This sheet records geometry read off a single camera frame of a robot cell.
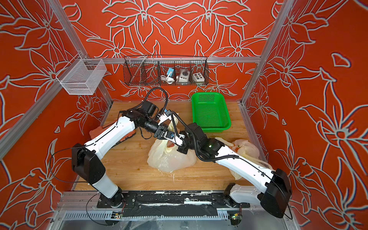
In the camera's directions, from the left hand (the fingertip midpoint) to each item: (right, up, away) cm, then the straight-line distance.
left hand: (174, 136), depth 71 cm
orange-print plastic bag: (-6, -11, +4) cm, 13 cm away
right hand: (-2, -2, +1) cm, 3 cm away
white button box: (+15, +36, +24) cm, 46 cm away
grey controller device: (+5, +36, +20) cm, 41 cm away
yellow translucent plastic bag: (+40, -9, +7) cm, 41 cm away
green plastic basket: (+27, +14, +44) cm, 53 cm away
